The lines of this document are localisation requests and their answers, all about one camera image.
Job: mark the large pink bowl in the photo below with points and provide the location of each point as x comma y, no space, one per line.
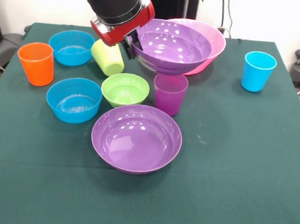
215,39

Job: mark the dark green tablecloth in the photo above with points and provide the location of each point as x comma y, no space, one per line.
143,199

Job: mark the blue bowl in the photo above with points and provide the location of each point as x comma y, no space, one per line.
71,56
73,115

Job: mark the orange cup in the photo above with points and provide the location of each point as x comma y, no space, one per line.
37,70

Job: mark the grey chair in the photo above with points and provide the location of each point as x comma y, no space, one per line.
7,46

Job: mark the purple cup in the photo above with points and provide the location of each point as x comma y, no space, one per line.
169,100

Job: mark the purple bowl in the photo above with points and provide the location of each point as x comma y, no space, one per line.
135,144
170,46

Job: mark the green ribbed bowl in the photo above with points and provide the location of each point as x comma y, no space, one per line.
125,89

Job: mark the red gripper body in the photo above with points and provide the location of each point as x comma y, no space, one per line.
125,28

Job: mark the blue cup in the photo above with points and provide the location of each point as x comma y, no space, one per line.
256,76

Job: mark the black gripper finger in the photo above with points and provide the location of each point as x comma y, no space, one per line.
137,39
130,50

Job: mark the lime green cup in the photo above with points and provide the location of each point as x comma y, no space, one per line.
107,58

